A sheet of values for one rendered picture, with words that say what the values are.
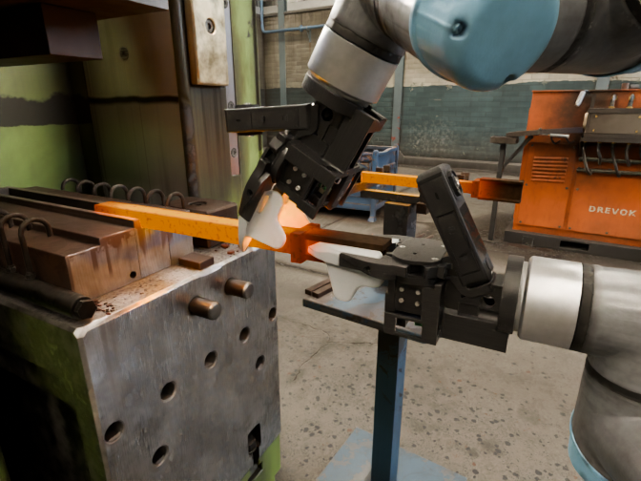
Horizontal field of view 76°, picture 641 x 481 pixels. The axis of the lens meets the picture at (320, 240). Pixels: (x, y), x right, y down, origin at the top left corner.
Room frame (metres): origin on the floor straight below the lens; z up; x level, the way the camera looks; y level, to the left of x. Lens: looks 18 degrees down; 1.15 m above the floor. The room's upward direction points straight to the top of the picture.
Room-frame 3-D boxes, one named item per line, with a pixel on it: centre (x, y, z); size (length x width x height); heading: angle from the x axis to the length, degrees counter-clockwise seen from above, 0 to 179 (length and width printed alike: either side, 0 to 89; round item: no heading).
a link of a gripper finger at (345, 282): (0.40, -0.02, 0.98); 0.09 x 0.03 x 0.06; 65
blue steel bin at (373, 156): (4.69, -0.19, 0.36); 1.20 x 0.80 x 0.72; 64
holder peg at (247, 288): (0.60, 0.13, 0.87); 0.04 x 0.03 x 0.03; 62
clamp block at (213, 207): (0.73, 0.22, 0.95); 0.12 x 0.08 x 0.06; 62
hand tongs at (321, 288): (1.11, -0.17, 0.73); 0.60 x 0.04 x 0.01; 140
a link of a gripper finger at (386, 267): (0.38, -0.06, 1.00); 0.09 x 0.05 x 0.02; 65
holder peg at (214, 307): (0.54, 0.17, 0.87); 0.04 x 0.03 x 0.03; 62
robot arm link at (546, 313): (0.33, -0.20, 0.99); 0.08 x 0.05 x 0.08; 152
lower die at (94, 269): (0.64, 0.44, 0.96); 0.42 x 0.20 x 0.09; 62
